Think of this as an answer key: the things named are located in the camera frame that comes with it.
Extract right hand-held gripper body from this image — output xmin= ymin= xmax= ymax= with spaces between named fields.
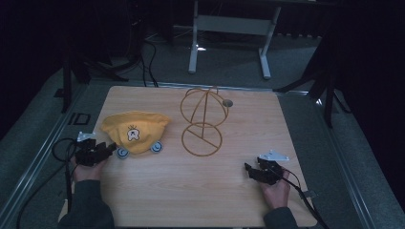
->
xmin=254 ymin=149 xmax=290 ymax=186

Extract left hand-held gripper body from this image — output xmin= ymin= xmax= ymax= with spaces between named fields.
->
xmin=75 ymin=131 xmax=108 ymax=167

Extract yellow cartoon print hat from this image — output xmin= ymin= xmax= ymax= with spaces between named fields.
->
xmin=100 ymin=110 xmax=172 ymax=159

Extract person's left hand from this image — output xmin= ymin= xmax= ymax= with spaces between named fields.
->
xmin=70 ymin=155 xmax=108 ymax=183

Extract person's right hand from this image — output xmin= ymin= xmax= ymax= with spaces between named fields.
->
xmin=258 ymin=168 xmax=291 ymax=211

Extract black tripod stand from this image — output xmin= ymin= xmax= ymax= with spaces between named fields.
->
xmin=53 ymin=44 xmax=130 ymax=115
xmin=272 ymin=28 xmax=352 ymax=129

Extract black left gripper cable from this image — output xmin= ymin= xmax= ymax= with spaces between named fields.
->
xmin=16 ymin=136 xmax=78 ymax=229

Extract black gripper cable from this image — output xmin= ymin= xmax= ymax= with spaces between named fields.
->
xmin=16 ymin=136 xmax=78 ymax=229
xmin=278 ymin=171 xmax=330 ymax=229

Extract black rectangular floor frame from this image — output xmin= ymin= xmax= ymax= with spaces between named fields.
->
xmin=68 ymin=112 xmax=92 ymax=126

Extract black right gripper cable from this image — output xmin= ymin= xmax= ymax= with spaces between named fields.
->
xmin=278 ymin=171 xmax=330 ymax=229

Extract metal floor rail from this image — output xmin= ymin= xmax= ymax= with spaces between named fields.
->
xmin=314 ymin=94 xmax=383 ymax=229
xmin=0 ymin=81 xmax=91 ymax=223

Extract gold wire hat stand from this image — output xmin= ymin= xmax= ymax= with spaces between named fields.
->
xmin=180 ymin=86 xmax=230 ymax=157

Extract black floor cables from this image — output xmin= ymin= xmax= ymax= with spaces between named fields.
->
xmin=139 ymin=34 xmax=160 ymax=88

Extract white metal desk frame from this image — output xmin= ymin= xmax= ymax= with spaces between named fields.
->
xmin=187 ymin=0 xmax=283 ymax=80

